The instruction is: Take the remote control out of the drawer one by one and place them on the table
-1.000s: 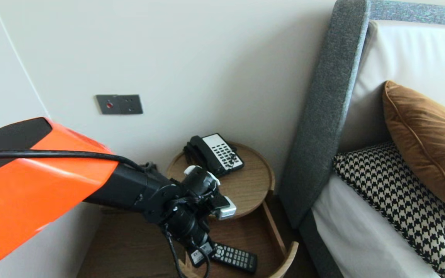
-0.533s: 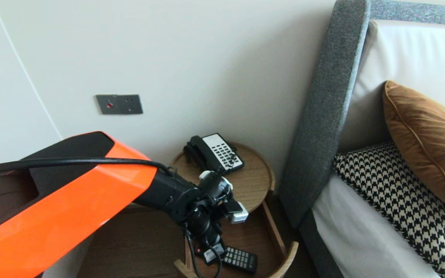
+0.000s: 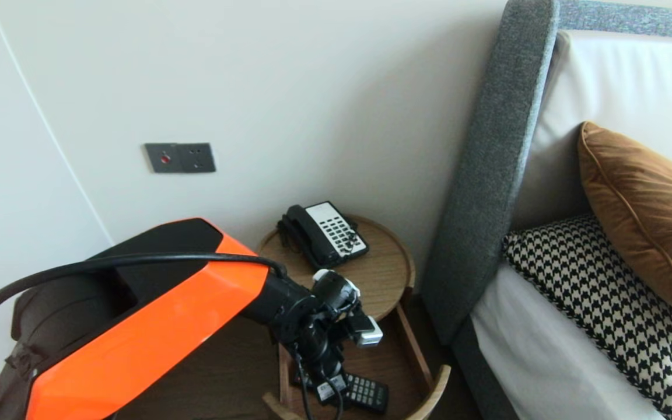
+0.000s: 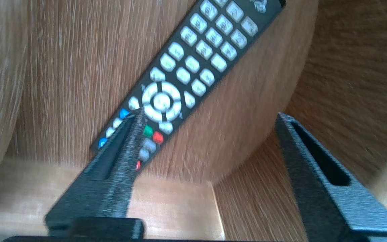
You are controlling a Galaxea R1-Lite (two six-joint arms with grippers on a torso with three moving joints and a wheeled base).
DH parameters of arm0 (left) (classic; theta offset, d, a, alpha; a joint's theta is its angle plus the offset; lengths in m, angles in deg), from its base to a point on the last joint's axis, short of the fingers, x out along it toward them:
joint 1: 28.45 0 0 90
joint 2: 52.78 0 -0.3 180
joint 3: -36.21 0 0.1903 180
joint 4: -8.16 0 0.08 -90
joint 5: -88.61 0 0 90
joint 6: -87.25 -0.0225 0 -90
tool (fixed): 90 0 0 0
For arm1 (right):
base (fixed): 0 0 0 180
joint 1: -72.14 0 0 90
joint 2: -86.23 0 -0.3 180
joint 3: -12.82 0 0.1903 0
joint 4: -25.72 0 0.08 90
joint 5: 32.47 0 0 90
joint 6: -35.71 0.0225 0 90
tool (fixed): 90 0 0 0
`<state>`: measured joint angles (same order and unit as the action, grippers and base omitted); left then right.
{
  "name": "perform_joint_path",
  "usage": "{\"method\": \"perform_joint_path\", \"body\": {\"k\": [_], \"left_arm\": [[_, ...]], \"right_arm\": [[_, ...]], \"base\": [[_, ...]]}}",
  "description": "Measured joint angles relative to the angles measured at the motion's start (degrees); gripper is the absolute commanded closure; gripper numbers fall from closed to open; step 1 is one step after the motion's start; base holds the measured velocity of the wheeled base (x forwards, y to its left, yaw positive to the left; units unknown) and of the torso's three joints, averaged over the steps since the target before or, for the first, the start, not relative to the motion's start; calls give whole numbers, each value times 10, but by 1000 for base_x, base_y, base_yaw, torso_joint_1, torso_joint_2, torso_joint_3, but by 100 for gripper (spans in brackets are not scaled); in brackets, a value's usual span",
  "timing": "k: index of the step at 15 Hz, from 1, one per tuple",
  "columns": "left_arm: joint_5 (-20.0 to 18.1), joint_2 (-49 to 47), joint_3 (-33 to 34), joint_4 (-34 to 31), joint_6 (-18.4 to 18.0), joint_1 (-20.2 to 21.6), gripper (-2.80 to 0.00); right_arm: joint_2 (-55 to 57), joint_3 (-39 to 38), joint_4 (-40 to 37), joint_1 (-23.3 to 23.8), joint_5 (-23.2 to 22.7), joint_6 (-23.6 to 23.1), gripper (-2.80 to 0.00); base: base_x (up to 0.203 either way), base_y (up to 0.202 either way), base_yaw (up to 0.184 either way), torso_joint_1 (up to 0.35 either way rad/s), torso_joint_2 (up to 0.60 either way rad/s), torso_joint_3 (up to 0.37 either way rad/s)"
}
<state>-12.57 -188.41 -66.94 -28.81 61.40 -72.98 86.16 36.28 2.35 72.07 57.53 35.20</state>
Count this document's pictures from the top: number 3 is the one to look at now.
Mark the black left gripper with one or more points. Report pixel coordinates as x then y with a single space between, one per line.
336 297

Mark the black remote control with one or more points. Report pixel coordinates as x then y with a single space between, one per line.
371 394

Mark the round wooden bedside table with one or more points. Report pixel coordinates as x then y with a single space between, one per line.
400 356

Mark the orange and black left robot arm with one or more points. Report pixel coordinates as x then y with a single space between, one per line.
137 350

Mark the black telephone handset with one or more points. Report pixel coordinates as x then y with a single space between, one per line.
312 236

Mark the black and white desk telephone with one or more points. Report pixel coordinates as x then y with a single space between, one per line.
342 233

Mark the white bed sheet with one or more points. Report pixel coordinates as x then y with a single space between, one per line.
534 361

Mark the black white houndstooth cushion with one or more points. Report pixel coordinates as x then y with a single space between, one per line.
604 309

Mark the grey upholstered headboard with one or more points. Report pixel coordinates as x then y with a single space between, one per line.
499 116

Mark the orange velvet cushion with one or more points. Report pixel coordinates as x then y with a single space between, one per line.
645 216

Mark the white padded headboard cushion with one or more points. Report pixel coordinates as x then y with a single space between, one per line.
633 87

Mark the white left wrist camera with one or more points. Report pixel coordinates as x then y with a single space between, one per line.
370 332

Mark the dark grey wall switch panel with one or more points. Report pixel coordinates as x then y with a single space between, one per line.
180 157

